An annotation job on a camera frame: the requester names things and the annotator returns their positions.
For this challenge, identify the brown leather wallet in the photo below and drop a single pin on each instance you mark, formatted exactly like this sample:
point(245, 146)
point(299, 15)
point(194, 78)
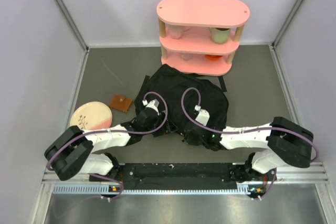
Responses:
point(121, 103)

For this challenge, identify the clear glass cup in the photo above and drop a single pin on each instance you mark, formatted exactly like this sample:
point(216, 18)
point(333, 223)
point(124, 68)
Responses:
point(186, 56)

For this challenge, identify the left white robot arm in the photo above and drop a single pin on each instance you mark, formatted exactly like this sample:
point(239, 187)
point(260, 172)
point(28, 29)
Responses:
point(79, 151)

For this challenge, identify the cream floral plate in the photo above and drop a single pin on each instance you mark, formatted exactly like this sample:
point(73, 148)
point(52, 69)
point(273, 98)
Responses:
point(92, 116)

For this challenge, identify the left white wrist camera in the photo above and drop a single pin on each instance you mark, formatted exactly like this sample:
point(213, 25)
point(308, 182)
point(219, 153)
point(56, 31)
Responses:
point(153, 104)

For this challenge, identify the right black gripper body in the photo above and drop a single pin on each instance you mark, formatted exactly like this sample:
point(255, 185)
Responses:
point(191, 140)

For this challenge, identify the orange bowl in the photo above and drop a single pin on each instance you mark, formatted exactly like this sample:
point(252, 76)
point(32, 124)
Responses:
point(213, 57)

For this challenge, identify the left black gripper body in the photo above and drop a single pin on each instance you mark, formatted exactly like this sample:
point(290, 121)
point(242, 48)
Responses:
point(166, 129)

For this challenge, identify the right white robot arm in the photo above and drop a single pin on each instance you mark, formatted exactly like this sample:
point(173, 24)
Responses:
point(278, 143)

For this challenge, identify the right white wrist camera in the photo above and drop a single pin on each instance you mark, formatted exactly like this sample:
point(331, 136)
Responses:
point(202, 116)

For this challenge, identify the pink mug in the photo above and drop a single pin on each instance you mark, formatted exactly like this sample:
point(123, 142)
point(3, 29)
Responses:
point(177, 32)

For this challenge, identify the grey cable duct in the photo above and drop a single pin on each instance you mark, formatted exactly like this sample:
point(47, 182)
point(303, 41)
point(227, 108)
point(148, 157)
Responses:
point(112, 189)

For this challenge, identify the pink three-tier shelf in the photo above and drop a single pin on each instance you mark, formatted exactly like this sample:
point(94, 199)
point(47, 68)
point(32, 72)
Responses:
point(200, 15)

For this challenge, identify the black student backpack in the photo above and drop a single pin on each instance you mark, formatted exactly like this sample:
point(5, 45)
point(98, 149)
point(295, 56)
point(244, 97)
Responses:
point(171, 84)

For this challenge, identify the green mug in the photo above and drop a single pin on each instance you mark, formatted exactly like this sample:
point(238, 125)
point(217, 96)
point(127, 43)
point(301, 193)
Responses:
point(219, 35)

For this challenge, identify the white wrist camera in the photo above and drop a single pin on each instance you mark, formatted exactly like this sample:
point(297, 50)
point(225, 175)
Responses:
point(153, 104)
point(202, 116)

